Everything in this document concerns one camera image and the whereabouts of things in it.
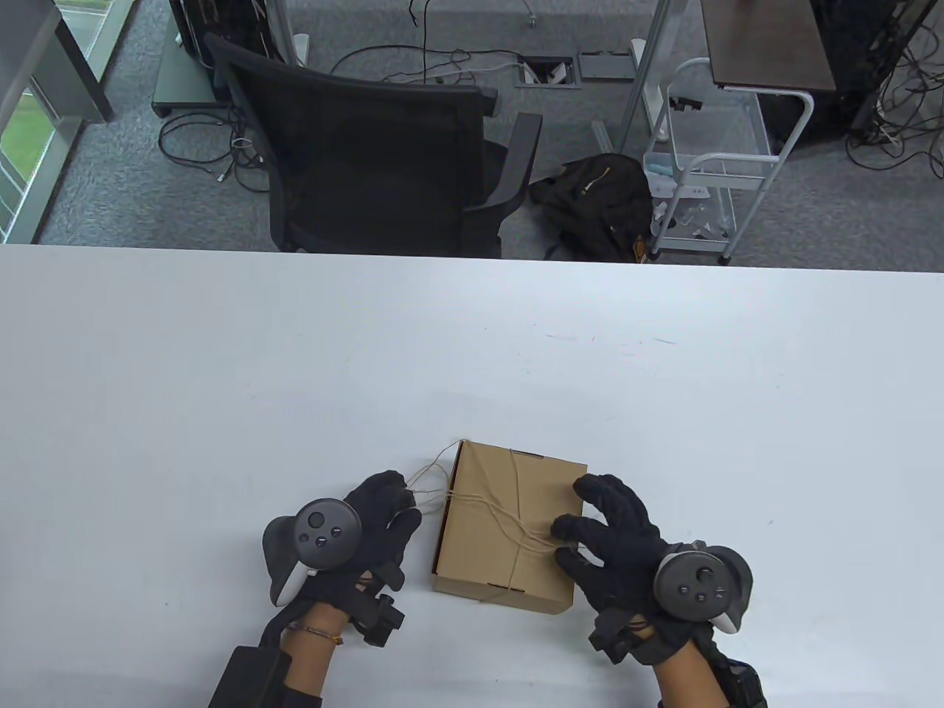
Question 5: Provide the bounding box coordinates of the grey and white hand controller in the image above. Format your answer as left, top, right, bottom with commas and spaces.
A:
263, 499, 364, 607
654, 542, 753, 635

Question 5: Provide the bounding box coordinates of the grey stand base plate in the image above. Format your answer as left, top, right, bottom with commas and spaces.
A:
153, 44, 229, 115

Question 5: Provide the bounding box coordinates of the person's left forearm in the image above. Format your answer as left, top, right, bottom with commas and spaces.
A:
282, 601, 349, 694

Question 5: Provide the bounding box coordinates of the dark brown side table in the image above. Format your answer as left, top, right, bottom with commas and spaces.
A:
701, 0, 838, 93

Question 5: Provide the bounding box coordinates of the white wire cart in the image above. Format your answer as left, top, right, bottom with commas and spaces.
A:
642, 58, 816, 266

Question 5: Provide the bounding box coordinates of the grey floor outlet box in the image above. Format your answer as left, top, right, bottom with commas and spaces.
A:
514, 55, 582, 89

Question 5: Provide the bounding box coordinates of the person's left hand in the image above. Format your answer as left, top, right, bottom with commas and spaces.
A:
284, 472, 423, 609

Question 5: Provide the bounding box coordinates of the grey floor cover plate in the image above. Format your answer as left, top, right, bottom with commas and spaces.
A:
577, 50, 635, 80

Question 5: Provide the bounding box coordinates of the black equipment rack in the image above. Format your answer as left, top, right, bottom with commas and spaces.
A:
168, 0, 274, 60

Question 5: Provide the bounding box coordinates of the thin jute twine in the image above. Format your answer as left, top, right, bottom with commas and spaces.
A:
404, 440, 580, 600

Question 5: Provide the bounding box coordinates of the black mesh office chair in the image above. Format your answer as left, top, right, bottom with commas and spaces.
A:
203, 33, 543, 259

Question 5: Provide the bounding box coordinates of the person's right forearm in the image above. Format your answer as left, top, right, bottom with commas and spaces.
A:
655, 636, 727, 708

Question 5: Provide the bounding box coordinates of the black backpack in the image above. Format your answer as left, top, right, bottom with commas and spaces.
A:
530, 153, 657, 263

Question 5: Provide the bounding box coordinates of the black forearm battery pack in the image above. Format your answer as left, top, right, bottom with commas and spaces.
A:
209, 645, 292, 708
726, 660, 768, 708

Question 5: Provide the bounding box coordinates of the person's right hand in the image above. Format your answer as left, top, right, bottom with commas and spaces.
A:
552, 474, 710, 668

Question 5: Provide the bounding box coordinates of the grey aluminium post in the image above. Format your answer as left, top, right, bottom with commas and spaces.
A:
616, 0, 676, 152

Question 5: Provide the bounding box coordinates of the black floor cable tangle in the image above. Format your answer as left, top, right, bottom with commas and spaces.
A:
159, 111, 270, 194
844, 0, 944, 178

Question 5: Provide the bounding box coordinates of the brown cardboard box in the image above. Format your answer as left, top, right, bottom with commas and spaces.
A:
431, 440, 589, 615

